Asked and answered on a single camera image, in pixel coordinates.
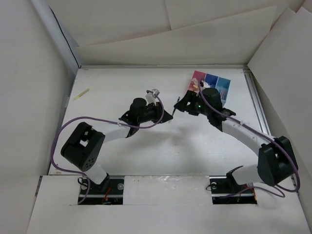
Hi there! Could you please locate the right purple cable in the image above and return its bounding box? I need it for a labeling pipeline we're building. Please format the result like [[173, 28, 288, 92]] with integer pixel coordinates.
[[197, 78, 300, 198]]

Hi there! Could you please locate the light blue drawer box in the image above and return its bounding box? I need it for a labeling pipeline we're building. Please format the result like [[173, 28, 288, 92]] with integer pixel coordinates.
[[215, 77, 231, 106]]

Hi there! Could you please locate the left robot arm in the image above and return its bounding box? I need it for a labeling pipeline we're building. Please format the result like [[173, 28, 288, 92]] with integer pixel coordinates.
[[60, 97, 173, 194]]

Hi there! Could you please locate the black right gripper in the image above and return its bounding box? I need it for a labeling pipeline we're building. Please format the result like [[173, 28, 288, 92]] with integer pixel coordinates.
[[174, 90, 211, 117]]

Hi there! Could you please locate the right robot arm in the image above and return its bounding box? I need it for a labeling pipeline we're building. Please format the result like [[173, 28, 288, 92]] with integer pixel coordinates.
[[174, 88, 298, 192]]

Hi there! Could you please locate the pink drawer box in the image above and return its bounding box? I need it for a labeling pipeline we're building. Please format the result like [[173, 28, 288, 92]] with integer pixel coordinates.
[[188, 71, 206, 93]]

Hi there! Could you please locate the purple drawer box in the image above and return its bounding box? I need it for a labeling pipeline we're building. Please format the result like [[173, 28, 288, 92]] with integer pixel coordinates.
[[205, 74, 218, 88]]

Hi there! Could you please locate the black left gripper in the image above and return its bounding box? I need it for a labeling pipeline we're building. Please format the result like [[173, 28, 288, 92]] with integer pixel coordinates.
[[137, 101, 172, 124]]

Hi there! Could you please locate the green cap gel pen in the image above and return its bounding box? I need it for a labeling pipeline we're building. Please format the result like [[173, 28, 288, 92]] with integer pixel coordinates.
[[172, 97, 180, 117]]

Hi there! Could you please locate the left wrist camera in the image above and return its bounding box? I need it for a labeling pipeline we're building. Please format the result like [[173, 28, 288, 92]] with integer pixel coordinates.
[[145, 89, 160, 105]]

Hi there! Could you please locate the yellow highlighter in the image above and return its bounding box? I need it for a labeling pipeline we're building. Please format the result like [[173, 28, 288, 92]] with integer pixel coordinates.
[[73, 88, 90, 101]]

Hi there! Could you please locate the purple cable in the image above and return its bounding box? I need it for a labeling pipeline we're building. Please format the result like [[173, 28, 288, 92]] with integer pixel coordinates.
[[197, 78, 300, 198], [51, 89, 164, 204]]

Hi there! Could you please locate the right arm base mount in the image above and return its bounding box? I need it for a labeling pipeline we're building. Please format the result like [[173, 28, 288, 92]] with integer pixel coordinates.
[[206, 166, 257, 205]]

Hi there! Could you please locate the aluminium rail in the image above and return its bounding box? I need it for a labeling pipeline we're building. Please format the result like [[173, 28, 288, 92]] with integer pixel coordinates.
[[243, 69, 271, 135]]

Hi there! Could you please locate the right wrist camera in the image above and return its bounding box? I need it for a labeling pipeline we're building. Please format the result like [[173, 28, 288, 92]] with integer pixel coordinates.
[[199, 80, 211, 90]]

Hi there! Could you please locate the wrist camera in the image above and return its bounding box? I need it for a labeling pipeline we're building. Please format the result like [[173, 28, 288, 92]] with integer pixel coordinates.
[[199, 80, 211, 90], [145, 89, 160, 105]]

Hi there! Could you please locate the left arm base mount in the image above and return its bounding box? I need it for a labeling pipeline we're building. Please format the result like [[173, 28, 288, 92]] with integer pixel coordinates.
[[78, 176, 125, 205]]

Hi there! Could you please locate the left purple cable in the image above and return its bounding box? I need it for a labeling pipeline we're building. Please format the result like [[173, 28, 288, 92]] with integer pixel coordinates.
[[51, 89, 164, 204]]

